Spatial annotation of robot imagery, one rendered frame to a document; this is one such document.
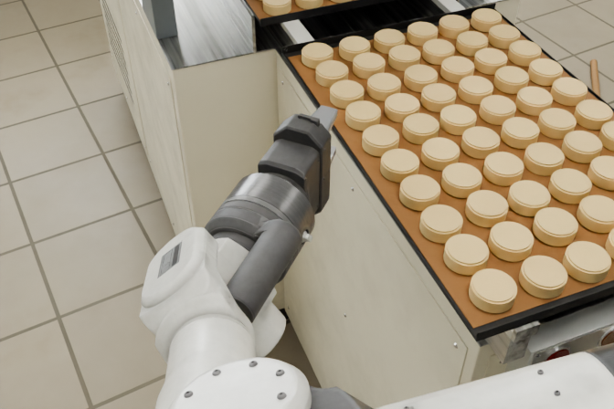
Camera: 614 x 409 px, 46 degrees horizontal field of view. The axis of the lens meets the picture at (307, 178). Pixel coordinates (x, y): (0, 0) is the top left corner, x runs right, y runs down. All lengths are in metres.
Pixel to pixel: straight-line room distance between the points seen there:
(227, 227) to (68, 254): 1.54
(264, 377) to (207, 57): 0.96
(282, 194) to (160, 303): 0.17
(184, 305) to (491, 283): 0.38
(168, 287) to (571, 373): 0.30
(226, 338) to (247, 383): 0.13
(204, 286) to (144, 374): 1.32
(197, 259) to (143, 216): 1.66
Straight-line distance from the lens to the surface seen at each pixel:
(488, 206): 0.90
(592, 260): 0.88
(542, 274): 0.84
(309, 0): 1.31
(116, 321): 1.98
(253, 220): 0.65
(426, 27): 1.23
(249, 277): 0.59
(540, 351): 0.89
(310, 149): 0.72
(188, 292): 0.56
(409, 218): 0.90
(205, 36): 1.37
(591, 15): 3.38
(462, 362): 0.93
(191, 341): 0.52
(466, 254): 0.84
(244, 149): 1.44
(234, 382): 0.40
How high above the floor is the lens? 1.53
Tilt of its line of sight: 42 degrees down
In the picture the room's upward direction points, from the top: straight up
